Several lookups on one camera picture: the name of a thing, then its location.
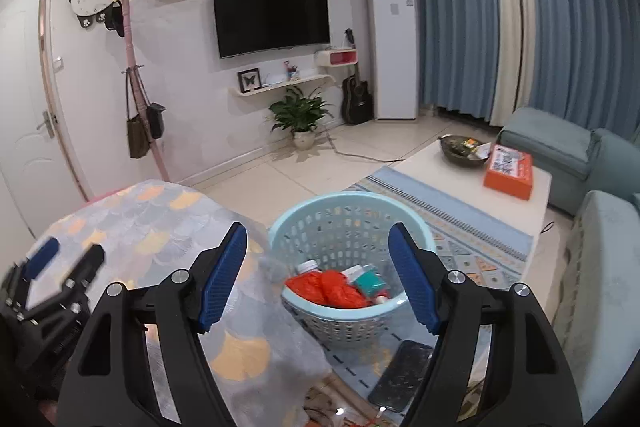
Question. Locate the white packet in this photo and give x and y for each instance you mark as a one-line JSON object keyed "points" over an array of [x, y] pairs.
{"points": [[483, 151]]}

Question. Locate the black acoustic guitar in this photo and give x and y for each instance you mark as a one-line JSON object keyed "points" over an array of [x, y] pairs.
{"points": [[357, 102]]}

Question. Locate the red white wall cabinet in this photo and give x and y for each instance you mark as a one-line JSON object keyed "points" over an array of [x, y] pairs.
{"points": [[337, 58]]}

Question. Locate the blue curtain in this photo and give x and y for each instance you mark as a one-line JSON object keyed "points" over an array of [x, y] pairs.
{"points": [[450, 17], [580, 22]]}

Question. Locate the white coffee table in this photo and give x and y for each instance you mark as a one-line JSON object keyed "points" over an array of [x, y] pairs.
{"points": [[450, 192]]}

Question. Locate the green label plastic bottle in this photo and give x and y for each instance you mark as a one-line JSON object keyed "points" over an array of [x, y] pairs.
{"points": [[372, 283]]}

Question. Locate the light blue plastic basket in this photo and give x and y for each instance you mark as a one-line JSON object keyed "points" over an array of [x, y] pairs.
{"points": [[320, 227]]}

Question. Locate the black television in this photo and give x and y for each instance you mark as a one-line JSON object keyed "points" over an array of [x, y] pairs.
{"points": [[270, 17]]}

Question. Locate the framed butterfly picture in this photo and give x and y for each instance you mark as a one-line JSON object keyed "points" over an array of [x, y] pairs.
{"points": [[249, 80]]}

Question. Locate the black bag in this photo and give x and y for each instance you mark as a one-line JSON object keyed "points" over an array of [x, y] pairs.
{"points": [[156, 122]]}

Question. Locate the pink label plastic bottle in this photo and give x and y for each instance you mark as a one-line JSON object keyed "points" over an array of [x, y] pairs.
{"points": [[307, 267]]}

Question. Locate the orange tissue box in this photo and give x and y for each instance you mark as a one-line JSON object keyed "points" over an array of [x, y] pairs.
{"points": [[507, 174]]}

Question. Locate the white door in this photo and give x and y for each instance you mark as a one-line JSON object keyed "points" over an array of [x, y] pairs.
{"points": [[25, 107]]}

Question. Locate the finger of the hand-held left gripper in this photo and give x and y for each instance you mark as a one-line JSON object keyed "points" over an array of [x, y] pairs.
{"points": [[42, 257], [85, 267]]}

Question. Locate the dark bowl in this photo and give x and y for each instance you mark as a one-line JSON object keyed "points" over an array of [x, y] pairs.
{"points": [[457, 154]]}

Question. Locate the black hat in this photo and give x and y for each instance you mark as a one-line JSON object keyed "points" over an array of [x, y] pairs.
{"points": [[114, 19]]}

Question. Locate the potted green plant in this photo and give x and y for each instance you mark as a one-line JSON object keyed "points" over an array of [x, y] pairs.
{"points": [[300, 112]]}

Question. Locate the beige curtain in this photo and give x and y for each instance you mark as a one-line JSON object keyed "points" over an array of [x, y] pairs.
{"points": [[507, 22]]}

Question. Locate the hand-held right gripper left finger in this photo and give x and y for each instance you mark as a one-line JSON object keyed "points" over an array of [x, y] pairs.
{"points": [[225, 277]]}

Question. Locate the blue-grey sofa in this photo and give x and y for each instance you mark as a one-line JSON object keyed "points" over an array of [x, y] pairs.
{"points": [[600, 257]]}

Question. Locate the pink coat rack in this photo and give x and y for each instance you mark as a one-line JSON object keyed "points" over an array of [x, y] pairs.
{"points": [[129, 42]]}

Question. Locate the orange plastic bag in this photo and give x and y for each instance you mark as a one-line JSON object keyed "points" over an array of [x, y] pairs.
{"points": [[335, 289]]}

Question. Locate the white curved low wall shelf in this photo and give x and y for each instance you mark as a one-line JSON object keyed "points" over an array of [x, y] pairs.
{"points": [[280, 86]]}

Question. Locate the black smartphone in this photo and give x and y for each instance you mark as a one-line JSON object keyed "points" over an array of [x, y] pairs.
{"points": [[400, 377]]}

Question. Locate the brown bag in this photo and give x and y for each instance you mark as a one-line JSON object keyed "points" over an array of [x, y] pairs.
{"points": [[136, 137]]}

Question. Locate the small figurine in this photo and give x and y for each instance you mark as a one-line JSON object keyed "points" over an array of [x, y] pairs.
{"points": [[291, 71]]}

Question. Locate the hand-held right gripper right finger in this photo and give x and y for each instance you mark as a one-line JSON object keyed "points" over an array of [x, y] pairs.
{"points": [[415, 282]]}

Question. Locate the white standing air conditioner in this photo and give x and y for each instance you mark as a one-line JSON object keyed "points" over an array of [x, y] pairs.
{"points": [[395, 47]]}

